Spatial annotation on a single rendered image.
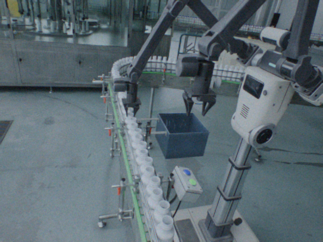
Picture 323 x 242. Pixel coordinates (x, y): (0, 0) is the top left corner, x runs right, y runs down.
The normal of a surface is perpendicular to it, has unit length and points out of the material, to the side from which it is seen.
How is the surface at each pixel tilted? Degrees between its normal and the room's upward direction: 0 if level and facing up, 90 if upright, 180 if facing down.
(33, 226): 0
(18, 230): 0
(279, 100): 90
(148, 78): 90
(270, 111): 101
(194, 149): 90
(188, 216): 0
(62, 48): 90
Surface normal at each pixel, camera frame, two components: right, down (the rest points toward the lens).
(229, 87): -0.04, 0.47
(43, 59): 0.27, 0.49
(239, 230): 0.12, -0.87
